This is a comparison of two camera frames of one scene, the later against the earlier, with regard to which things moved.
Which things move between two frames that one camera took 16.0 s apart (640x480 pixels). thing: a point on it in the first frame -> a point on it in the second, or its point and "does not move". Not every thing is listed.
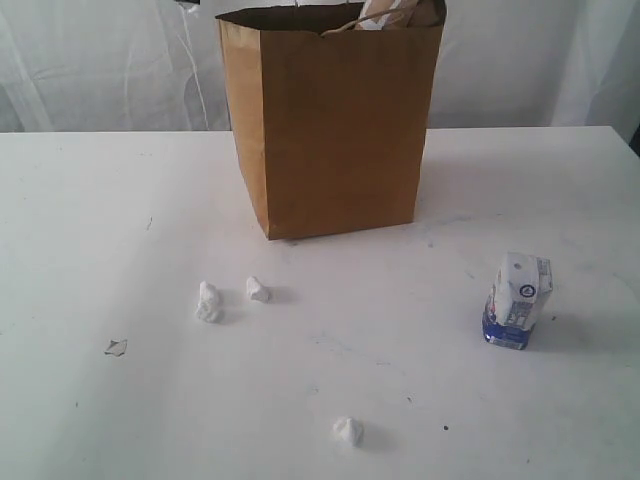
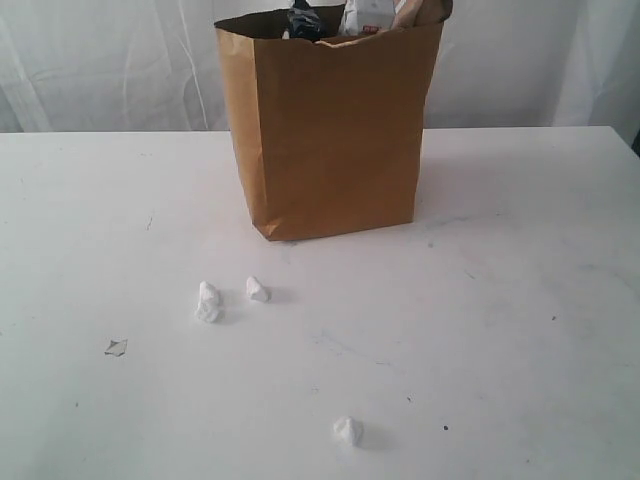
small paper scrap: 116,347 does not move
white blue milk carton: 520,290 -> 366,16
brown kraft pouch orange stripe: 400,14 does not move
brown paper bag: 335,116 does not move
